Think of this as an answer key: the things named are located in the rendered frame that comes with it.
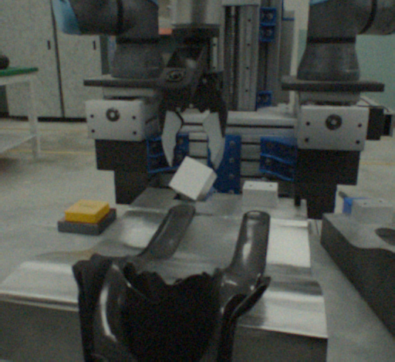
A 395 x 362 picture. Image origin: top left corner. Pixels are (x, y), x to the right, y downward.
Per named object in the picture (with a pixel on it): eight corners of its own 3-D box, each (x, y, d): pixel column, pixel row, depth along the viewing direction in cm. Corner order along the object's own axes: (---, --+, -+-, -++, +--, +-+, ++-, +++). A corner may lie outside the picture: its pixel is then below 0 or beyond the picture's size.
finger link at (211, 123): (237, 157, 68) (223, 104, 66) (231, 168, 63) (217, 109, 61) (219, 161, 69) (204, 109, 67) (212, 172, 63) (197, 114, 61)
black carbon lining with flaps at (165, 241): (171, 215, 63) (170, 157, 60) (278, 225, 60) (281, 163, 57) (42, 403, 30) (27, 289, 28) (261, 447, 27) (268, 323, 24)
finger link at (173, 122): (180, 159, 70) (194, 108, 67) (171, 169, 65) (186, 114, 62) (163, 153, 71) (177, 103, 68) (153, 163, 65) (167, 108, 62)
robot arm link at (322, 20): (296, 38, 104) (300, -21, 101) (343, 37, 108) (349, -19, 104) (322, 37, 93) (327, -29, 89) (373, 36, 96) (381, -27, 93)
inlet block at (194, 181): (187, 204, 76) (202, 179, 77) (211, 217, 74) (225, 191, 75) (168, 184, 64) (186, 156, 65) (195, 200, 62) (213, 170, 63)
